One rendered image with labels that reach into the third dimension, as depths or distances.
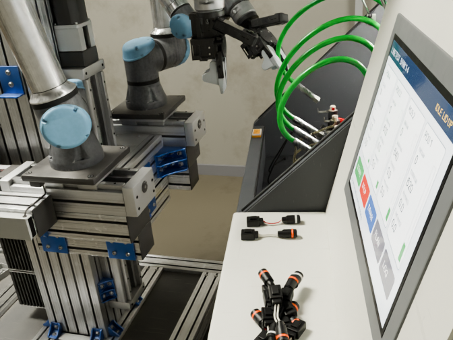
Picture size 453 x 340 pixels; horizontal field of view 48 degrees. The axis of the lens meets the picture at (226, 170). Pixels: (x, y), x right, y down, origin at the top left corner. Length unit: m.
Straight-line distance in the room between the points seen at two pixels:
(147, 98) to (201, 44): 0.58
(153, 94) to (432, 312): 1.45
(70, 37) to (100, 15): 2.01
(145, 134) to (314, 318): 1.13
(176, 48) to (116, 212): 0.72
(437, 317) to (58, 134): 0.96
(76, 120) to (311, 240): 0.61
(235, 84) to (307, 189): 2.24
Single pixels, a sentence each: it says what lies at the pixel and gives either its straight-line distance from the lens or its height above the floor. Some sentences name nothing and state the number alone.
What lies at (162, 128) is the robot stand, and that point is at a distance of 1.84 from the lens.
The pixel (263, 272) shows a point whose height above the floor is 1.02.
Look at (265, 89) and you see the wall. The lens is 3.35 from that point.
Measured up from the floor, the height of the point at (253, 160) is 0.95.
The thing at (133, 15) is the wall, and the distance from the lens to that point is 3.52.
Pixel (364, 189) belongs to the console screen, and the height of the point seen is 1.19.
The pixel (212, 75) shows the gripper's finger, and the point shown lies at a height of 1.26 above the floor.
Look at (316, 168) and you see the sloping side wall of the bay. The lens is 1.17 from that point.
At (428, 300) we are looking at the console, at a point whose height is 1.25.
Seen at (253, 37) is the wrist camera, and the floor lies 1.35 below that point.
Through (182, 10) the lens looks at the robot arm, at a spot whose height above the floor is 1.38.
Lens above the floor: 1.60
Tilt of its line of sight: 25 degrees down
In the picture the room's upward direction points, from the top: 5 degrees counter-clockwise
